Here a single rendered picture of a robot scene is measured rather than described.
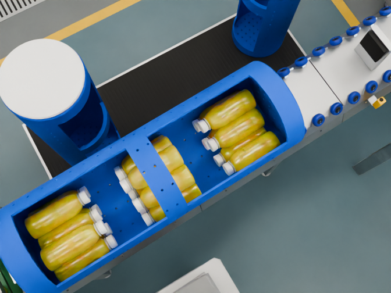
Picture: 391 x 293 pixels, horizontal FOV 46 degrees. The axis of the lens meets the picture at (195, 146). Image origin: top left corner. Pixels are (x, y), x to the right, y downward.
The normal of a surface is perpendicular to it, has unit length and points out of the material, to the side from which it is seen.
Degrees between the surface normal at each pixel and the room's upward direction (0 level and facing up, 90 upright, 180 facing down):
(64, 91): 0
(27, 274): 31
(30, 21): 0
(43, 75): 0
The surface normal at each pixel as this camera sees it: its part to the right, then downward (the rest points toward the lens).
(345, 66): 0.02, -0.25
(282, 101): 0.16, -0.04
